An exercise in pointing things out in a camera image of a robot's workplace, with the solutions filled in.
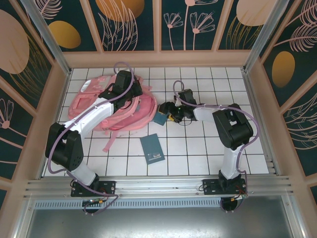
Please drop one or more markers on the large teal notebook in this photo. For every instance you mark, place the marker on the large teal notebook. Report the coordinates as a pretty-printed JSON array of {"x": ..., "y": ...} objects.
[{"x": 152, "y": 148}]

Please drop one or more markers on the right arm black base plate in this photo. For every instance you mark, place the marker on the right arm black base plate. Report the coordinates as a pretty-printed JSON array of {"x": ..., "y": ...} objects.
[{"x": 210, "y": 187}]

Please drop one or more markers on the grey sheet metal panel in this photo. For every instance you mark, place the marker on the grey sheet metal panel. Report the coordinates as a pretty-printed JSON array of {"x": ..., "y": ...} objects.
[{"x": 158, "y": 225}]

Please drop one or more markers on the aluminium corner post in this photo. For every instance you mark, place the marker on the aluminium corner post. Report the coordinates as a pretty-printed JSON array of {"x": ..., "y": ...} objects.
[
  {"x": 47, "y": 34},
  {"x": 265, "y": 34}
]

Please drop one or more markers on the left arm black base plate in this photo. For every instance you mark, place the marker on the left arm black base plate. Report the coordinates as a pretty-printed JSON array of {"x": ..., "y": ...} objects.
[{"x": 106, "y": 188}]

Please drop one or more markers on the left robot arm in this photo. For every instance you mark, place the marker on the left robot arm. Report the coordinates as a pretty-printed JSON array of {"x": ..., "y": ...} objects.
[{"x": 67, "y": 148}]

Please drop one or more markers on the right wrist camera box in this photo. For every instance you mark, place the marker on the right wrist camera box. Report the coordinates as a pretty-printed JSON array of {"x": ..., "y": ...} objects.
[{"x": 176, "y": 99}]

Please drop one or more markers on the pink school backpack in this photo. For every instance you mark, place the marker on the pink school backpack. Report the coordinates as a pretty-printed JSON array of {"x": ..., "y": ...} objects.
[{"x": 138, "y": 114}]

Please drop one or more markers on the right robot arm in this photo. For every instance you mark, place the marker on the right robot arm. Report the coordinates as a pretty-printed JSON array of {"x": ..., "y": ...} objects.
[{"x": 232, "y": 126}]

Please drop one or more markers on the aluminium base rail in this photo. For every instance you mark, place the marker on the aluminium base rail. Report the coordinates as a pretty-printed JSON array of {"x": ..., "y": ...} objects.
[{"x": 158, "y": 184}]

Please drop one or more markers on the small teal notebook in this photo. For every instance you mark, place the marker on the small teal notebook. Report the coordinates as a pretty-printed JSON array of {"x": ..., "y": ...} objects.
[{"x": 159, "y": 119}]

